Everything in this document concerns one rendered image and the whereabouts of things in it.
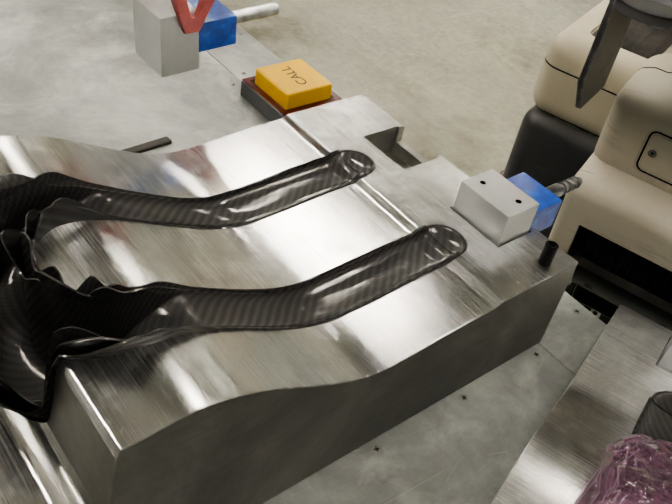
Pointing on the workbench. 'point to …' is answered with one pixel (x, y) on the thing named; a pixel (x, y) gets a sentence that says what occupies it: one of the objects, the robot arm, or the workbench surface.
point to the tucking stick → (149, 145)
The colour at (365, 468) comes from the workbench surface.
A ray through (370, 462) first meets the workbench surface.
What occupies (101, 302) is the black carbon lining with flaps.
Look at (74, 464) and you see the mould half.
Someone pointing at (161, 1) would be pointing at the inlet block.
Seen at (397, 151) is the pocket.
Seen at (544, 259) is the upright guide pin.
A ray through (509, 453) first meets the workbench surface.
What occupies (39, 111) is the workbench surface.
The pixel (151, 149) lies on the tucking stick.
